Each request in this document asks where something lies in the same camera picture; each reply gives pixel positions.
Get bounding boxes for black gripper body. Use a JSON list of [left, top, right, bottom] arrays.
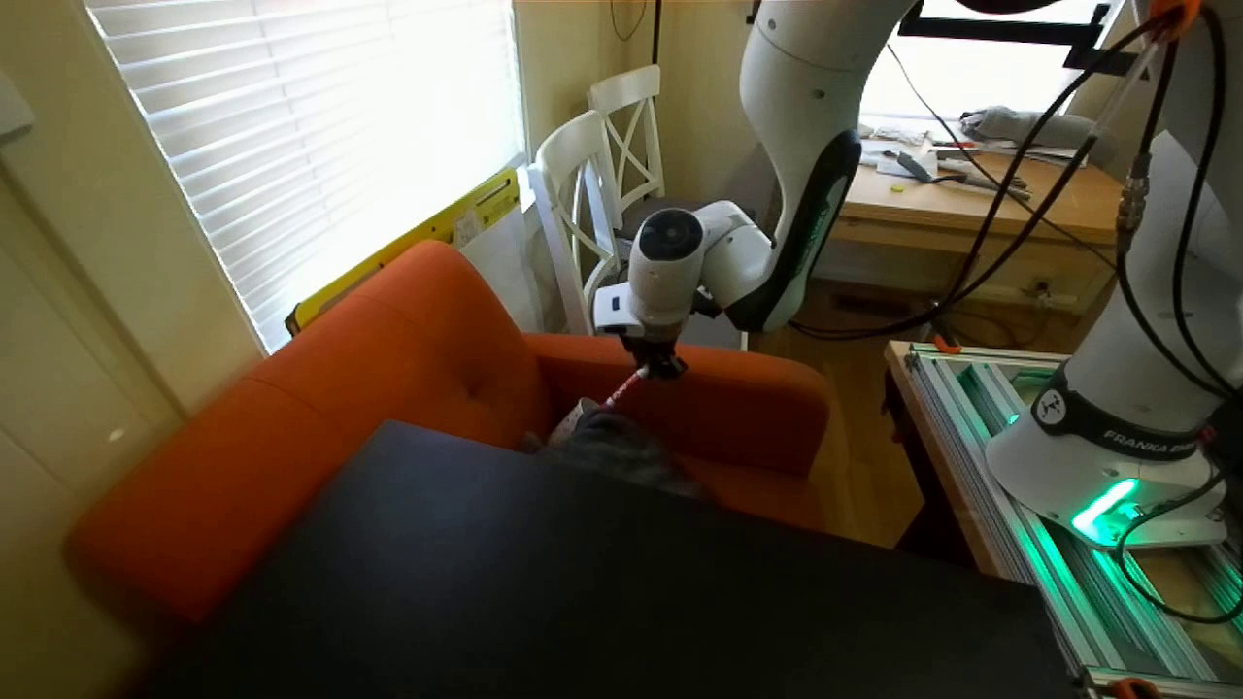
[[631, 323, 695, 374]]

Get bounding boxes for pink white marker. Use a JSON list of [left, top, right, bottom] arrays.
[[600, 364, 652, 413]]

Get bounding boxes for orange fabric sofa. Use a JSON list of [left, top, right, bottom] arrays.
[[63, 238, 839, 637]]

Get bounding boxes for dark grey cloth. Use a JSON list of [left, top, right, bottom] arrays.
[[521, 403, 716, 500]]

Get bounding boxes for white flat panel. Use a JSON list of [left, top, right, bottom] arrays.
[[449, 189, 563, 335]]

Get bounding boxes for black table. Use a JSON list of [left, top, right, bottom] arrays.
[[132, 418, 1078, 699]]

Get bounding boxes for white wooden chair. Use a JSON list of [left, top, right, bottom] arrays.
[[533, 106, 752, 354], [585, 62, 748, 227]]

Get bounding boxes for yellow spirit level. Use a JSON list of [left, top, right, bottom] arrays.
[[283, 162, 524, 339]]

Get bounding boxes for light wooden desk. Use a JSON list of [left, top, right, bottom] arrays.
[[774, 127, 1130, 354]]

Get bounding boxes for white papers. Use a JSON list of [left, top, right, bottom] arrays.
[[859, 119, 942, 188]]

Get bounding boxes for white window blind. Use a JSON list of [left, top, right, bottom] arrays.
[[82, 0, 529, 354]]

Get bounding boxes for light grey cloth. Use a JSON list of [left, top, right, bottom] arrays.
[[959, 106, 1101, 153]]

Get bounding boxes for black metal bar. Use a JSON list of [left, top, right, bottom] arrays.
[[896, 0, 1123, 73]]

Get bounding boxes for aluminium frame robot table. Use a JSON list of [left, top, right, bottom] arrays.
[[881, 339, 1243, 699]]

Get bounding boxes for black base cable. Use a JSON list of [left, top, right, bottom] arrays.
[[1116, 471, 1243, 629]]

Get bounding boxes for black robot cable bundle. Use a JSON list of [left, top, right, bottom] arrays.
[[788, 0, 1243, 403]]

